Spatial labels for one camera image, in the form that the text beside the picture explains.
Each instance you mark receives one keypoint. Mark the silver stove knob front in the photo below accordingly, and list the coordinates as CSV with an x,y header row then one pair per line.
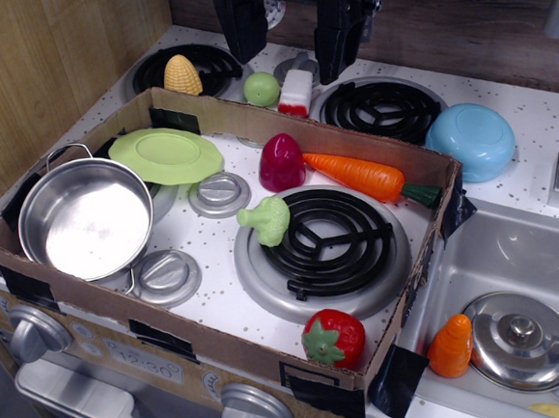
x,y
167,278

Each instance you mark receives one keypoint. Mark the silver oven door handle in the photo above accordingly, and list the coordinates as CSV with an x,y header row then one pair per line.
x,y
70,394

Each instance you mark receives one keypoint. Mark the black burner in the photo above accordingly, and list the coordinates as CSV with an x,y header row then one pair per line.
x,y
387,107
222,75
342,250

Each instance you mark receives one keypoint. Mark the silver oven knob left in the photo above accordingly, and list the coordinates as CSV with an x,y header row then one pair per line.
x,y
36,333

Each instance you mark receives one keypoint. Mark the black back right burner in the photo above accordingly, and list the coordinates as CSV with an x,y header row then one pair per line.
x,y
387,107

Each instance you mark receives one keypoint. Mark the light green plastic plate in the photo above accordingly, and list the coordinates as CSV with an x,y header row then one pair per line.
x,y
167,156

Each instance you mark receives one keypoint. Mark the silver oven knob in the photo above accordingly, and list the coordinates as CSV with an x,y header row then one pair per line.
x,y
246,401
36,333

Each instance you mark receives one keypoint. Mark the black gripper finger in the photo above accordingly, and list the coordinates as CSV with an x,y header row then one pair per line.
x,y
338,35
244,27

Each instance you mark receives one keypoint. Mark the light blue plastic bowl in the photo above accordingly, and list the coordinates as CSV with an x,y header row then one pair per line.
x,y
477,137

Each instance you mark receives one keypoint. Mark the silver strainer ladle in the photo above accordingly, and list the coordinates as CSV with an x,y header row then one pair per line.
x,y
275,11

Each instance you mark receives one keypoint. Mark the yellow toy corn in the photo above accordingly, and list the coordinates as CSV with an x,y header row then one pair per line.
x,y
181,76

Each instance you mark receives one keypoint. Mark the black front right burner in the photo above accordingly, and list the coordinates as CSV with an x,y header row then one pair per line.
x,y
342,250

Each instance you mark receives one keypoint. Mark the green toy broccoli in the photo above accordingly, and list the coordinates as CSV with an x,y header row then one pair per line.
x,y
270,220

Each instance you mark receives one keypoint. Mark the silver metal pot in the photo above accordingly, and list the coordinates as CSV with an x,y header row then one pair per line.
x,y
88,217

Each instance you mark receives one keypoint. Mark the dark red toy vegetable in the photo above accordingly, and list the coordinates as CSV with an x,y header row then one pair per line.
x,y
281,164

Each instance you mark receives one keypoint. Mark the brown cardboard fence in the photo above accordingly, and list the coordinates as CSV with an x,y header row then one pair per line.
x,y
221,325

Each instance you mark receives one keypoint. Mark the silver back stove knob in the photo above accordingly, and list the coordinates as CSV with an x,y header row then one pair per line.
x,y
300,62

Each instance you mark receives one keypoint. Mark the yellow toy in sink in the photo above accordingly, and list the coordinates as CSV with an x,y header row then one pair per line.
x,y
547,409

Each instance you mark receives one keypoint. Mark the small orange toy carrot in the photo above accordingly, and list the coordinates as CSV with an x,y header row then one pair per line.
x,y
450,352

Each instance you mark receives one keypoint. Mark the silver stove knob centre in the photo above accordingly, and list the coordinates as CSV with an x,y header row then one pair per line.
x,y
219,196

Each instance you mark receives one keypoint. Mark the silver pot lid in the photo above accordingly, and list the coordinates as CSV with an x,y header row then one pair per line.
x,y
515,341

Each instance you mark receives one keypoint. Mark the silver oven knob right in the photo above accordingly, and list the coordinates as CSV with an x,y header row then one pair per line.
x,y
246,401

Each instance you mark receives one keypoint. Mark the silver stove knob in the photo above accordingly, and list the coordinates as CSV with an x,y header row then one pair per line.
x,y
167,278
219,196
300,62

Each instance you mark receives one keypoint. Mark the green toy ball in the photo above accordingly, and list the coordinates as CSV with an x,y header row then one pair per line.
x,y
261,89

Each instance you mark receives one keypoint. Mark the oven clock display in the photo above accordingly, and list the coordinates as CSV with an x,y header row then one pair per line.
x,y
147,362

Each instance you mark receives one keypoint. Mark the black back left burner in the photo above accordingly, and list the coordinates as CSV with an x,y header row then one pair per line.
x,y
222,75

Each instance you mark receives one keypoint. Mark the red toy strawberry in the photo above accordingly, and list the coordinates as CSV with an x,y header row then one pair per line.
x,y
334,338

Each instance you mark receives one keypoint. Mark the white red toy block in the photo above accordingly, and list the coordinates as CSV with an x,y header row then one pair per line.
x,y
296,94

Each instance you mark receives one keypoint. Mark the silver sink basin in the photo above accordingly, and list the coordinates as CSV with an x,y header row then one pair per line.
x,y
498,249

